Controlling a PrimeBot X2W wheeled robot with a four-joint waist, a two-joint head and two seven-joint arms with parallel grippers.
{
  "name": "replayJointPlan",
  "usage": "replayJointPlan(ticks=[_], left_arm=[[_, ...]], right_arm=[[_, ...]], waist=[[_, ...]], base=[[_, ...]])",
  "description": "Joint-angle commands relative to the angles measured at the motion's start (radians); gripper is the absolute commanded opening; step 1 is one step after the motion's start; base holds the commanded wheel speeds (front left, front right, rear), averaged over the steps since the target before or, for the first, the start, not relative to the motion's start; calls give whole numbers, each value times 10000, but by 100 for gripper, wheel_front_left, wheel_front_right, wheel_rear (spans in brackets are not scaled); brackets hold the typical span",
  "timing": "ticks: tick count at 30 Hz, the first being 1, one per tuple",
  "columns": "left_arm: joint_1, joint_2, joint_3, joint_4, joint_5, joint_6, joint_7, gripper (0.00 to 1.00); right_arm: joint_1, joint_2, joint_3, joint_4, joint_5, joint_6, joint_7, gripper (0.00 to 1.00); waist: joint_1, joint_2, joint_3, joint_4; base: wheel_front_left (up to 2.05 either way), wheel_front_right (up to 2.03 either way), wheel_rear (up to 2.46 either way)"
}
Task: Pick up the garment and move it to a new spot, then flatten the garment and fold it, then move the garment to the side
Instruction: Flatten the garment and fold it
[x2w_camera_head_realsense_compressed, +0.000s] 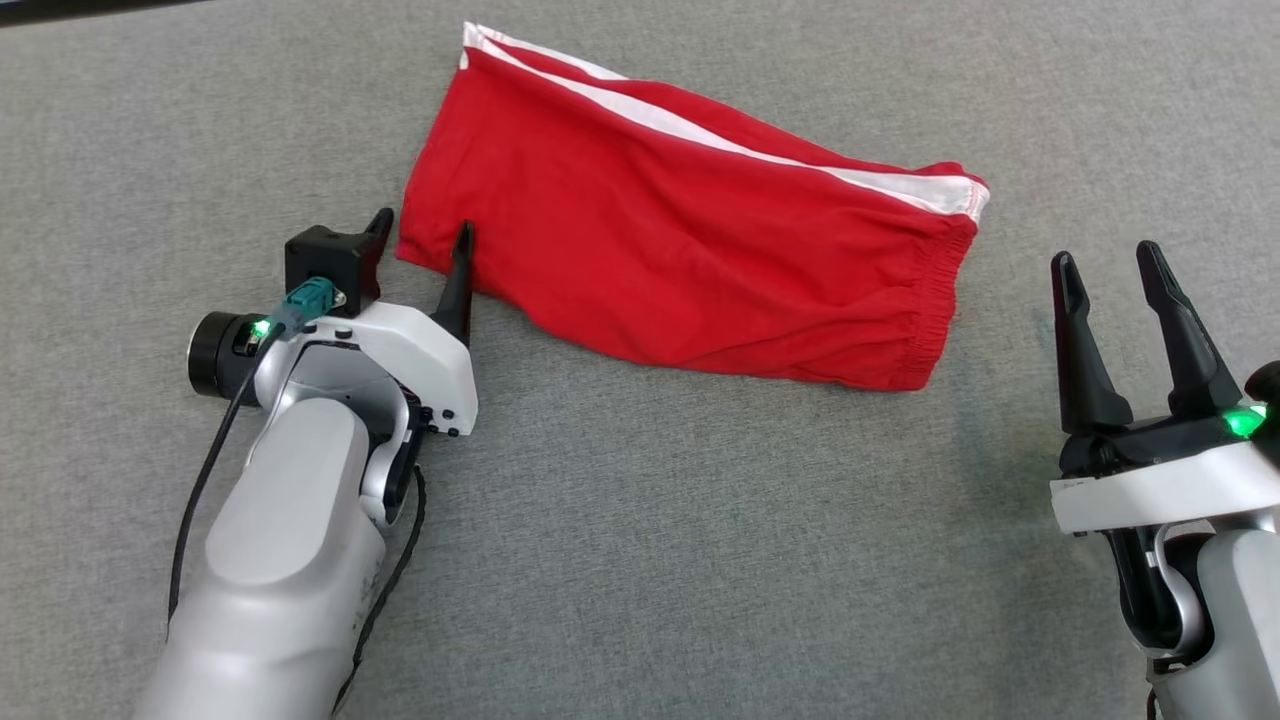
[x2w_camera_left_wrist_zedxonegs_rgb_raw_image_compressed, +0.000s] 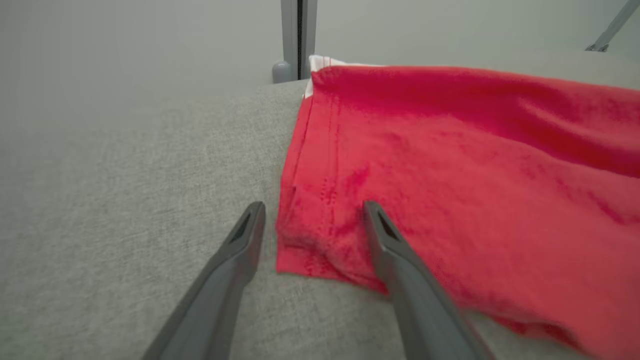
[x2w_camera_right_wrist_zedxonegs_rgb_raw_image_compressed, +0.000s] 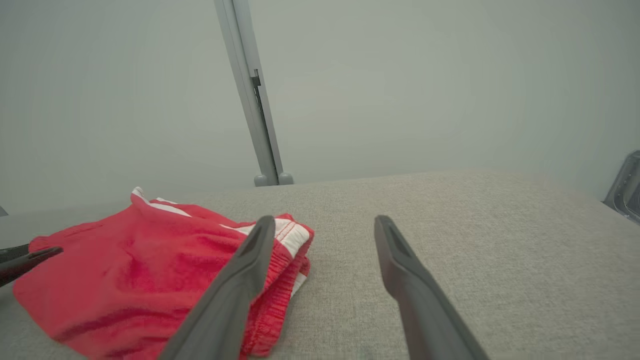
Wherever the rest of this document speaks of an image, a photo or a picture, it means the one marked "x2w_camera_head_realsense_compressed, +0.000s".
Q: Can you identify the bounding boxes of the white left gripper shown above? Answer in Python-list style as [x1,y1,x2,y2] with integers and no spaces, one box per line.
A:
[188,207,479,437]

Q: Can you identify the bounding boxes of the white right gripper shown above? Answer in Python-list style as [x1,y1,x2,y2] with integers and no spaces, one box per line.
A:
[1050,240,1280,537]

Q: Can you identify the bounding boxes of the red shorts white stripes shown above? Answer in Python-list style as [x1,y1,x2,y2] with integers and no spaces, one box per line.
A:
[395,22,991,392]

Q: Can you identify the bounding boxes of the teal plug black left cable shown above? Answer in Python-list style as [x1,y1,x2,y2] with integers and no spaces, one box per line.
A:
[167,278,335,641]

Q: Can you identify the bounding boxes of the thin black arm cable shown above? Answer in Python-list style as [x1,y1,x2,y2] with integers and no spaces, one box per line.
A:
[330,465,428,716]

